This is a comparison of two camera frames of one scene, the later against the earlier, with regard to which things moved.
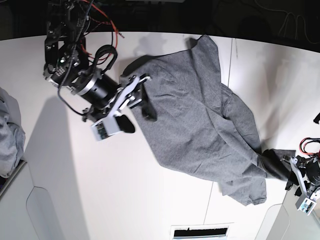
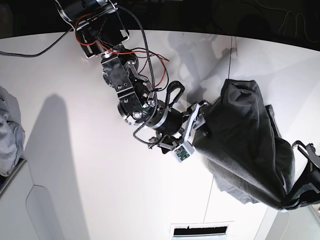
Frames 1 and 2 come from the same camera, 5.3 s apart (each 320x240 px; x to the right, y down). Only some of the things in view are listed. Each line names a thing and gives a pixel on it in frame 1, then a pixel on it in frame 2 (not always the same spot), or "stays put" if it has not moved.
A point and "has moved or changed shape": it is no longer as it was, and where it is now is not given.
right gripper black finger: x=292 y=180 -> x=308 y=197
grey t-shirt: x=197 y=127 has moved or changed shape
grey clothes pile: x=12 y=136 stays put
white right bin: x=284 y=221 stays put
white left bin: x=26 y=211 stays put
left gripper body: x=130 y=85 -> x=172 y=126
